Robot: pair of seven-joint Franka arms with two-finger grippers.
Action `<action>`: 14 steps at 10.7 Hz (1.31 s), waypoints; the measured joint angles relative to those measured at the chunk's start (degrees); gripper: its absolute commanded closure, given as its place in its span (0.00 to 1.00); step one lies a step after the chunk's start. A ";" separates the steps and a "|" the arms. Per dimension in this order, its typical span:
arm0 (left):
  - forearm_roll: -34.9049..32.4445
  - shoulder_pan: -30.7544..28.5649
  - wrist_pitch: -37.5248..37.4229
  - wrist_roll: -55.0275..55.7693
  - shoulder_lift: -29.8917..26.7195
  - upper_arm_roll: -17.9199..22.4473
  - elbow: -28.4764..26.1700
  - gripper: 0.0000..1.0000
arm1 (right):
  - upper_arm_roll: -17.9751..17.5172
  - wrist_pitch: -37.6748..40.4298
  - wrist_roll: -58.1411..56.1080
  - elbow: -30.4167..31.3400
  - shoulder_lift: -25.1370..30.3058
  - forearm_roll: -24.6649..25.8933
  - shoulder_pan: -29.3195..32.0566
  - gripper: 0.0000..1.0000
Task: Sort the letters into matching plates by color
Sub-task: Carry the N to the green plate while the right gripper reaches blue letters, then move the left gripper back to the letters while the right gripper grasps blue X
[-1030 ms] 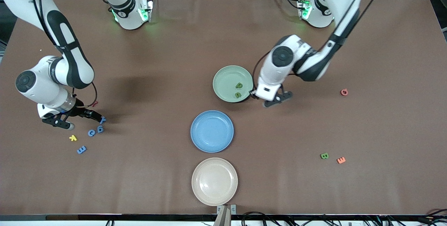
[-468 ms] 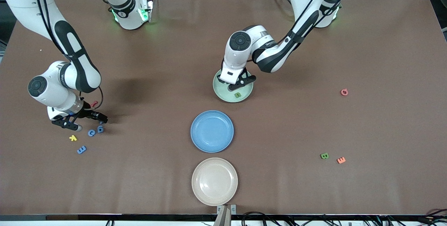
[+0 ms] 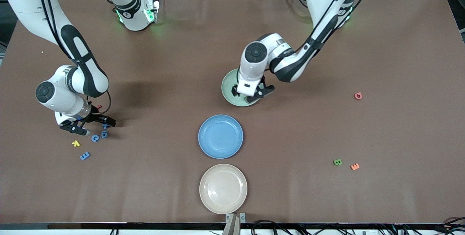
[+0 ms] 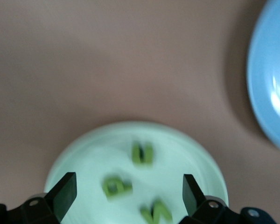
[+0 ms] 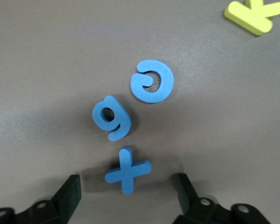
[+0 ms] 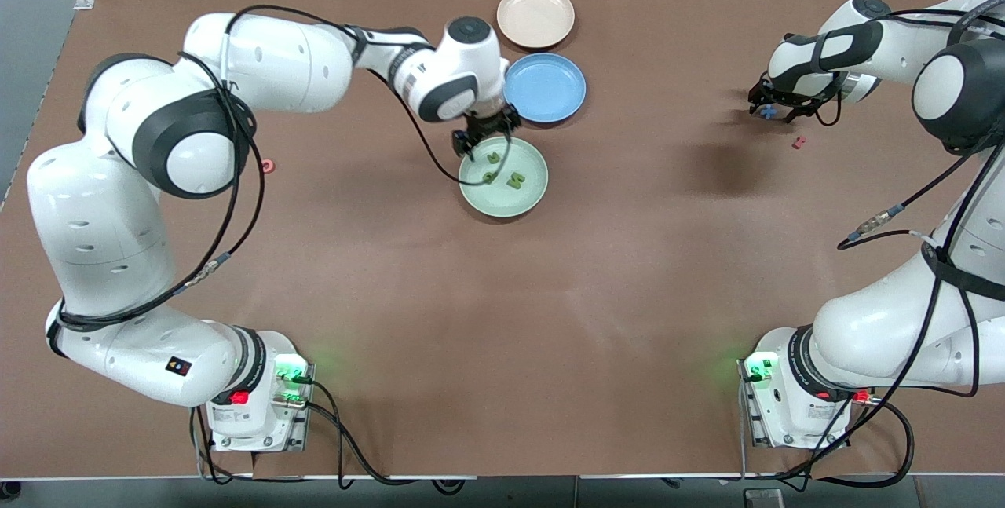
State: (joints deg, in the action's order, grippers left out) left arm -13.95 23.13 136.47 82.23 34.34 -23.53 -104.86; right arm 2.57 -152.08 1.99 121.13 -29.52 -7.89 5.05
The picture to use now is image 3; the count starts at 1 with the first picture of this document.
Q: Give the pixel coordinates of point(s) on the small metal bracket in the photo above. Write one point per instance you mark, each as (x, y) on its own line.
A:
(243, 217)

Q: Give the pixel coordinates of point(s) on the blue letter C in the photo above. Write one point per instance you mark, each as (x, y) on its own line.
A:
(95, 141)

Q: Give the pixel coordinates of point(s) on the green plate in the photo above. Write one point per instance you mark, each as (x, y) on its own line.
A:
(229, 89)

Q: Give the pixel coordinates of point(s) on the yellow letter K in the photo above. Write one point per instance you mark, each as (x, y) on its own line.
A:
(75, 143)

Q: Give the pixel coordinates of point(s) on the orange letter E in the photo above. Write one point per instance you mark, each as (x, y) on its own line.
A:
(355, 166)

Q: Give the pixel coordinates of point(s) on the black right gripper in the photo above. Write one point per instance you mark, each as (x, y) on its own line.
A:
(95, 116)

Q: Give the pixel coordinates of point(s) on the blue plate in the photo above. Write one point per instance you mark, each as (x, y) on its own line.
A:
(220, 137)

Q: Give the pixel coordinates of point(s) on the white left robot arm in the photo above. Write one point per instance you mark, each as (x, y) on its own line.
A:
(287, 64)

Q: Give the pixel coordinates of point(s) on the beige plate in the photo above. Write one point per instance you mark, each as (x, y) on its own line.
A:
(223, 189)

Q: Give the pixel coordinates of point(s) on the large table cover sheet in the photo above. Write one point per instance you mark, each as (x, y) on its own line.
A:
(163, 64)

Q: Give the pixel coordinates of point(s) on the blue letter E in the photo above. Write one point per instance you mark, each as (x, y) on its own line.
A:
(84, 156)

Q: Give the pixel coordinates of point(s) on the green letter B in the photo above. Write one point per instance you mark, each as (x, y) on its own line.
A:
(337, 162)

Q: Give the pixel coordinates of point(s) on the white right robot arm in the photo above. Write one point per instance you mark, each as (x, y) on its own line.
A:
(69, 89)

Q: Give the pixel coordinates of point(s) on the pink letter Q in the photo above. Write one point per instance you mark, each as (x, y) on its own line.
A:
(356, 97)

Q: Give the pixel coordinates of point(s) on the blue letter g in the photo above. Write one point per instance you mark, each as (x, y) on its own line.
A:
(106, 134)

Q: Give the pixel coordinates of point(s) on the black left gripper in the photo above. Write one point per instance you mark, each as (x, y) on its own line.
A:
(234, 92)

